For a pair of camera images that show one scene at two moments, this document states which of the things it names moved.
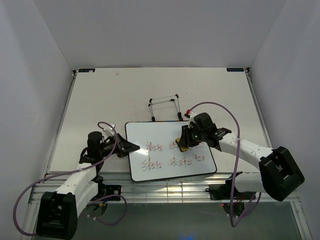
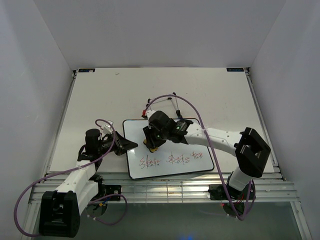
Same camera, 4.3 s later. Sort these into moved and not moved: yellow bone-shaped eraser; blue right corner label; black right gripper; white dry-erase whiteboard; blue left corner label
Moved: black right gripper; yellow bone-shaped eraser
Not moved: white dry-erase whiteboard; blue right corner label; blue left corner label
